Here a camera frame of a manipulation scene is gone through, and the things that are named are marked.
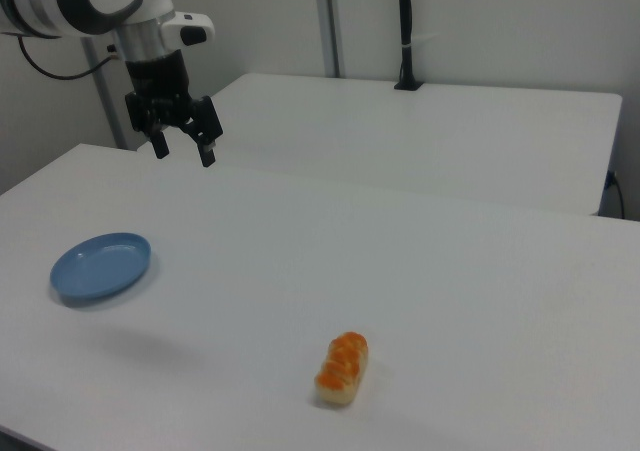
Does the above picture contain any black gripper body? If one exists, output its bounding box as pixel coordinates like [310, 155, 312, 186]
[124, 50, 197, 128]

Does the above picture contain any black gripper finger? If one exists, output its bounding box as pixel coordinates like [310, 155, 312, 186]
[191, 95, 224, 168]
[124, 92, 170, 160]

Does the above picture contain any orange glazed bread loaf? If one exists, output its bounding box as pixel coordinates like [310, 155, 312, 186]
[313, 331, 372, 406]

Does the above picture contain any blue round plate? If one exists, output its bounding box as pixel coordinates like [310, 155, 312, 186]
[48, 231, 153, 302]

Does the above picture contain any white side table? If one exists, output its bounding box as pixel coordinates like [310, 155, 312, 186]
[202, 73, 624, 217]

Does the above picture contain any grey aluminium frame post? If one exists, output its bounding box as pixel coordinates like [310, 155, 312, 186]
[313, 0, 347, 79]
[81, 35, 129, 151]

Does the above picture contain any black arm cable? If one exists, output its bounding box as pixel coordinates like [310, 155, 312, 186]
[17, 35, 120, 80]

